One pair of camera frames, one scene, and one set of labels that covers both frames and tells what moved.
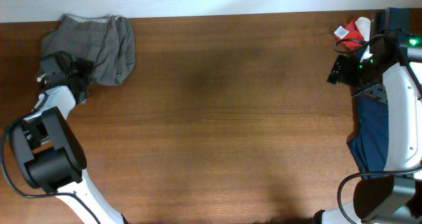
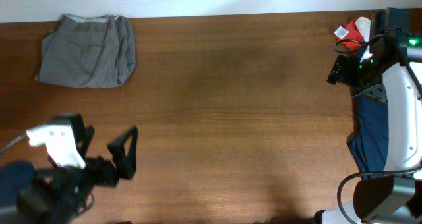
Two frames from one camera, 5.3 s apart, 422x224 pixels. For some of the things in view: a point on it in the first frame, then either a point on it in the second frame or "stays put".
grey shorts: (108, 43) stays put
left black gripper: (69, 71) -> (99, 167)
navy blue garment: (369, 141) stays put
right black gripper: (338, 70) stays put
